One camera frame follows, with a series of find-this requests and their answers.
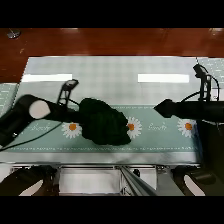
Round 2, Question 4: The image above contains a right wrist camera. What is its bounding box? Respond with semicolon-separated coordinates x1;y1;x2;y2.
193;63;213;102

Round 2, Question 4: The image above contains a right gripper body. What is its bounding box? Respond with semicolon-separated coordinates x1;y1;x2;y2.
161;98;178;120

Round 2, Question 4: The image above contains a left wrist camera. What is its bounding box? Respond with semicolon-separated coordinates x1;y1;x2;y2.
57;78;80;108

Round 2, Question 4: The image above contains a dark green T-shirt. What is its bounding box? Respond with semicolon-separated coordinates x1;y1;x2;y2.
78;97;132;146

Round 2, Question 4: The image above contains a silver frame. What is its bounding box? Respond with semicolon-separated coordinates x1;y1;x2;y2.
0;161;224;197

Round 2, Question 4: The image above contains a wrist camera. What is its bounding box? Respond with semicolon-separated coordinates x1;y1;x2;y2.
57;78;80;108
193;63;213;102

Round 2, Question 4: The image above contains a black garment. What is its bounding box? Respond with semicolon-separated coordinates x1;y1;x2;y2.
196;119;224;174

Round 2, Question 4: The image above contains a black cable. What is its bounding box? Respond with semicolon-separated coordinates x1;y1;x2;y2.
181;73;222;103
0;122;64;152

